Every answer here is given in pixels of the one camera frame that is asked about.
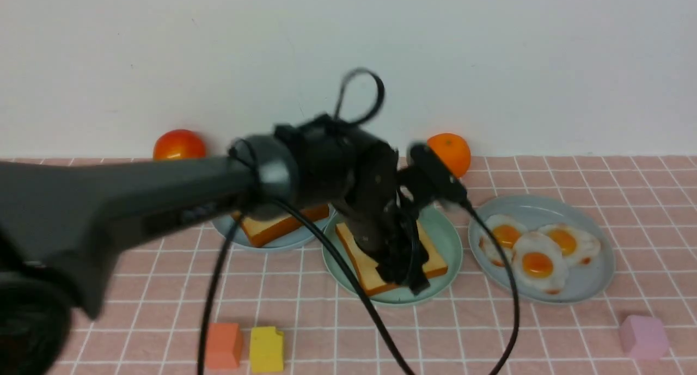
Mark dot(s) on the fried egg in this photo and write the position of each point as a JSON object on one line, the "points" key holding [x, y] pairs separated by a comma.
{"points": [[578, 247], [538, 263], [506, 231]]}

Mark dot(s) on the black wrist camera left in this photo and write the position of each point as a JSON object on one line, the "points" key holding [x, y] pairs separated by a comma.
{"points": [[435, 176]]}

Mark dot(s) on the pink checkered tablecloth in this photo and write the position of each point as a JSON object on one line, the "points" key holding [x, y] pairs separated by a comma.
{"points": [[645, 204]]}

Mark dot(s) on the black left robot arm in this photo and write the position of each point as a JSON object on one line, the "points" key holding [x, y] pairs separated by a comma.
{"points": [[64, 228]]}

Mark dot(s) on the toast slice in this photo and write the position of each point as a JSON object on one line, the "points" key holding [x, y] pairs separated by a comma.
{"points": [[365, 267], [261, 233]]}

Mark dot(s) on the light blue bread plate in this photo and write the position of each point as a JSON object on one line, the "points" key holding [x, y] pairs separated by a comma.
{"points": [[294, 240]]}

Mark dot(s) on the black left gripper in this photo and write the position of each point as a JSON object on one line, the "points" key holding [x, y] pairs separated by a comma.
{"points": [[357, 173]]}

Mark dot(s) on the yellow cube block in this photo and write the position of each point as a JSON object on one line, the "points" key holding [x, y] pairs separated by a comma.
{"points": [[266, 350]]}

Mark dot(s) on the orange cube block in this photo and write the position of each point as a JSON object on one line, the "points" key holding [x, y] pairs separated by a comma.
{"points": [[224, 346]]}

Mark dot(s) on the red yellow pomegranate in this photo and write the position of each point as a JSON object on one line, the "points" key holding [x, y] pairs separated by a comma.
{"points": [[179, 144]]}

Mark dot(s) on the grey blue egg plate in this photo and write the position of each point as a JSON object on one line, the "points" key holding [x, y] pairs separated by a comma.
{"points": [[533, 211]]}

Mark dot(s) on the orange fruit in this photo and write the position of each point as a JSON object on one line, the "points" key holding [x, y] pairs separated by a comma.
{"points": [[453, 150]]}

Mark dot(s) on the pink cube block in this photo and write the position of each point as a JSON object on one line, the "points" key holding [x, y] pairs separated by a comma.
{"points": [[643, 338]]}

